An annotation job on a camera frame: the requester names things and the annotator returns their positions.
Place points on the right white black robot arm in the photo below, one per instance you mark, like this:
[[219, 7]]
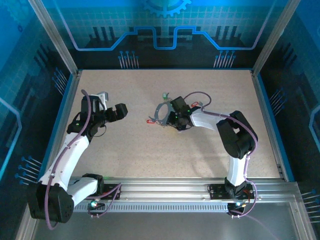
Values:
[[237, 140]]

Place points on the green tag key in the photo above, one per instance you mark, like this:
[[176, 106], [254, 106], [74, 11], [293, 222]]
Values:
[[165, 95]]

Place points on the LED controller board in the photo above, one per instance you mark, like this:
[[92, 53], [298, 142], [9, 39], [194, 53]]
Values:
[[94, 205], [237, 205]]

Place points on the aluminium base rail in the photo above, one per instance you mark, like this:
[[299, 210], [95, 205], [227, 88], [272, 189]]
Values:
[[162, 190]]

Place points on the aluminium frame post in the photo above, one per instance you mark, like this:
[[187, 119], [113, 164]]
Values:
[[56, 37], [273, 37]]

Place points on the aluminium table side rail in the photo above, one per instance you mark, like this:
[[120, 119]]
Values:
[[270, 125], [67, 105]]

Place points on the red tag key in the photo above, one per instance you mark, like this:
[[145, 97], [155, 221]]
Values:
[[195, 103], [150, 121]]

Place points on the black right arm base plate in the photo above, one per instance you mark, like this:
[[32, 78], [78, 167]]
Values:
[[217, 192]]

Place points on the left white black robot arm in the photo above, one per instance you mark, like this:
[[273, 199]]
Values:
[[65, 160]]

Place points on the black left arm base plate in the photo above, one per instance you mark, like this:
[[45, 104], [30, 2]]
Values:
[[110, 188]]

